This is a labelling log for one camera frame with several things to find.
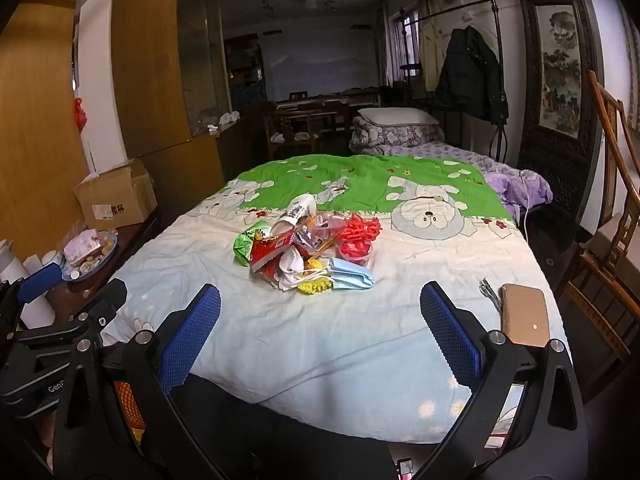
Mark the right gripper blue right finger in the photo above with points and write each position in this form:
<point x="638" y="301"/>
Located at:
<point x="457" y="333"/>

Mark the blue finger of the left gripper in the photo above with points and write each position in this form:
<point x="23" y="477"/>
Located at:
<point x="105" y="303"/>
<point x="39" y="283"/>

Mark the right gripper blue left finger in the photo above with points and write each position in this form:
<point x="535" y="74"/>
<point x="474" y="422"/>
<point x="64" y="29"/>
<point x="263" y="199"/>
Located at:
<point x="183" y="335"/>

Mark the green snack bag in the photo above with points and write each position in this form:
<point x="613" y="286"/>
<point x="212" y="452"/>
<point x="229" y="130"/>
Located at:
<point x="243" y="244"/>

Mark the red snack packet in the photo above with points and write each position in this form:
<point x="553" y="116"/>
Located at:
<point x="265" y="249"/>

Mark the white plastic bag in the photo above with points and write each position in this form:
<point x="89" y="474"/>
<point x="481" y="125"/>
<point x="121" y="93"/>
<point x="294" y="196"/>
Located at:
<point x="289" y="269"/>

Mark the blue face mask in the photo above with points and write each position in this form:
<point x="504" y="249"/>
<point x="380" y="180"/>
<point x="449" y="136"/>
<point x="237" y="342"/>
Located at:
<point x="349" y="276"/>

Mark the plastic cup with red paper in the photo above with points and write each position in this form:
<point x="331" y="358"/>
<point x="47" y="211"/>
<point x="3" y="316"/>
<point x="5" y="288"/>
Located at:
<point x="355" y="251"/>

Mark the yellow foam net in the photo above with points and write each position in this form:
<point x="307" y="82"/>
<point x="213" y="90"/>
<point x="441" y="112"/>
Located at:
<point x="315" y="278"/>

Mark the red foam net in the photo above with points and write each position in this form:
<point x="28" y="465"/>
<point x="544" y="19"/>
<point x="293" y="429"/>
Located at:
<point x="358" y="229"/>

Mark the white paper cup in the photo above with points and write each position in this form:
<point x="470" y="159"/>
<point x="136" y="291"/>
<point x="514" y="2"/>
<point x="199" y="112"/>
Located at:
<point x="301" y="208"/>

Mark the orange long box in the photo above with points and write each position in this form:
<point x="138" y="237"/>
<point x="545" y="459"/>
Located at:
<point x="326" y="246"/>

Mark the clear red plastic bag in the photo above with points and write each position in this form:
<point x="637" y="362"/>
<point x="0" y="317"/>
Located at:
<point x="323" y="227"/>

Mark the red trash basket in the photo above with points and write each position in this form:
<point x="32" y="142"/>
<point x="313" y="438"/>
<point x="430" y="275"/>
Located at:
<point x="129" y="406"/>

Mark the dark wooden nightstand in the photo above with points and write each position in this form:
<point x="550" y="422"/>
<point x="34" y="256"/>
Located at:
<point x="67" y="298"/>

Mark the blue plate with snacks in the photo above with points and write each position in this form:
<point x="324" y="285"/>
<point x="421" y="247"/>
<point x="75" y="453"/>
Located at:
<point x="86" y="254"/>

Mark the brown cardboard box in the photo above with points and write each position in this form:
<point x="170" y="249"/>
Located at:
<point x="122" y="196"/>

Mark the wooden chair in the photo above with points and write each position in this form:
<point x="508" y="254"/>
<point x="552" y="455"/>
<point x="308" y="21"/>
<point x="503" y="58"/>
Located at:
<point x="602" y="278"/>

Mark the purple bedsheet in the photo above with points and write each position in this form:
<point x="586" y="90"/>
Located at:
<point x="518" y="190"/>

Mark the red hanging ornament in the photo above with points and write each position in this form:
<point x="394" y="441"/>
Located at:
<point x="80" y="115"/>

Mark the folded floral blanket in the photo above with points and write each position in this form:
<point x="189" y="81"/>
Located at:
<point x="366" y="136"/>

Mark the white pillow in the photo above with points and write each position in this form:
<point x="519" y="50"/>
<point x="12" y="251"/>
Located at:
<point x="397" y="116"/>

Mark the wooden wardrobe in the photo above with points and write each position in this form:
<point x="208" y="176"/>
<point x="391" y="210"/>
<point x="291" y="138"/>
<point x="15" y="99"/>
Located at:
<point x="171" y="89"/>

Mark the black coat on rack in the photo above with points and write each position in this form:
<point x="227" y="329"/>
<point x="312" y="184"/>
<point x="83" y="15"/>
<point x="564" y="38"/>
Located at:
<point x="471" y="79"/>

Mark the framed landscape painting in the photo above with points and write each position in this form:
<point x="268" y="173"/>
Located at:
<point x="561" y="132"/>

